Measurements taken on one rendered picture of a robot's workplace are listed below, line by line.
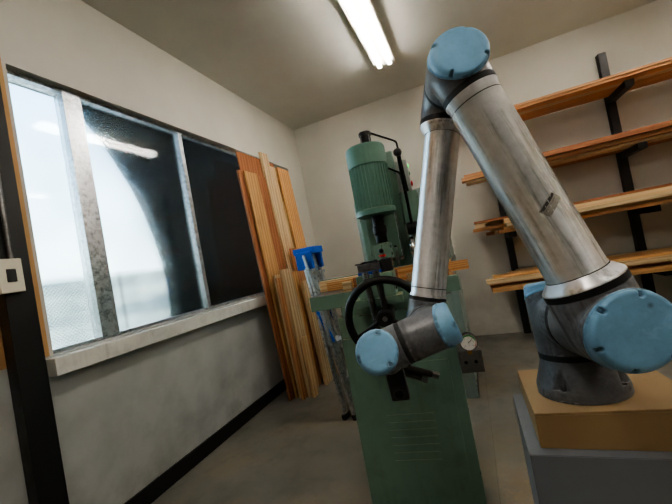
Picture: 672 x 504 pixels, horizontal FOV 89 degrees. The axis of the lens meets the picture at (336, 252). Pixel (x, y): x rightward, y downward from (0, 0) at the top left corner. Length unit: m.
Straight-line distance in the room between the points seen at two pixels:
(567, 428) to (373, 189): 1.01
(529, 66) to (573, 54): 0.36
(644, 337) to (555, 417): 0.27
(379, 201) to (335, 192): 2.63
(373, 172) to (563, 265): 0.91
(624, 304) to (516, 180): 0.28
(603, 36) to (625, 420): 3.71
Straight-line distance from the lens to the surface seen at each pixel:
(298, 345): 2.84
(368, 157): 1.49
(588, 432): 0.96
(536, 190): 0.76
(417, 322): 0.72
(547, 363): 0.99
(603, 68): 4.12
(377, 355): 0.72
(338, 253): 4.02
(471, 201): 3.77
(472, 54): 0.81
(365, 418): 1.53
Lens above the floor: 1.04
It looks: 1 degrees up
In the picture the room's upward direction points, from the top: 11 degrees counter-clockwise
